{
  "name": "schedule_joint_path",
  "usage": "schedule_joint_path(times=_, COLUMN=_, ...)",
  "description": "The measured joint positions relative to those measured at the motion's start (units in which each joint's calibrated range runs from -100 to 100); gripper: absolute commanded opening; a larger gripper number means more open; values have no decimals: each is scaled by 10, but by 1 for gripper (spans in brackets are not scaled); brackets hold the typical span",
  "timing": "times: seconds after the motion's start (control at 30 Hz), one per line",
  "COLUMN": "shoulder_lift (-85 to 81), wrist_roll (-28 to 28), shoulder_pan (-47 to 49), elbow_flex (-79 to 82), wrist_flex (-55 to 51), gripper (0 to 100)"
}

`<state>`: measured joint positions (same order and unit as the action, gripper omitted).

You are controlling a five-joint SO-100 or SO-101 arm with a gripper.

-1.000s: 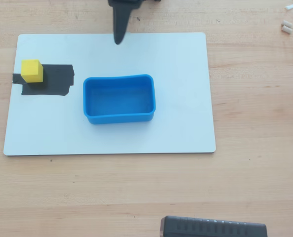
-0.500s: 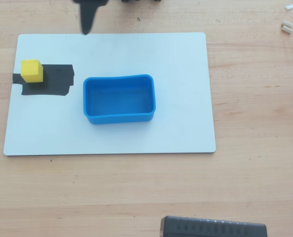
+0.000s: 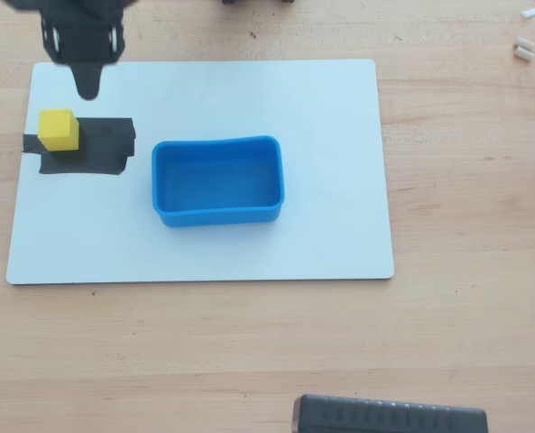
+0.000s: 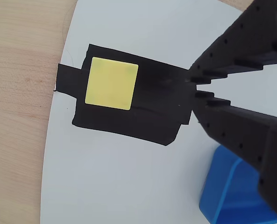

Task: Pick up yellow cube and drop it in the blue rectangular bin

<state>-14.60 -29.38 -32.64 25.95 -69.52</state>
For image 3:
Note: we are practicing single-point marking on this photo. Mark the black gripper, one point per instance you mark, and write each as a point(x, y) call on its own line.
point(85, 42)

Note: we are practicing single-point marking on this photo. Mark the yellow cube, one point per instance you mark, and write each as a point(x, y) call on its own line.
point(58, 131)

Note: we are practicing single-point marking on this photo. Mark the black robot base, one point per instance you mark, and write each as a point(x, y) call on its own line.
point(258, 2)

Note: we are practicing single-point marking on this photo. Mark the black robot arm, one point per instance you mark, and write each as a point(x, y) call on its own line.
point(68, 3)

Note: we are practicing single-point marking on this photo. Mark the blue rectangular bin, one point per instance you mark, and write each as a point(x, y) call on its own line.
point(217, 180)

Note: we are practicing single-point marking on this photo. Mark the white rectangular board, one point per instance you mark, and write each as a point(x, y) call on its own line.
point(294, 113)

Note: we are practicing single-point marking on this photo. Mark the black tape patch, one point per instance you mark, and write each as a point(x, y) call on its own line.
point(107, 146)

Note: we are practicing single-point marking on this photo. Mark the small white pegs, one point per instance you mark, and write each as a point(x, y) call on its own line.
point(523, 54)

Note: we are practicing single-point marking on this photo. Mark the small white plastic piece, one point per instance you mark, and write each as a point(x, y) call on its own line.
point(531, 12)

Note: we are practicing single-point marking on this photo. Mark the black electronic device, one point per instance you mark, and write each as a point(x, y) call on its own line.
point(384, 417)

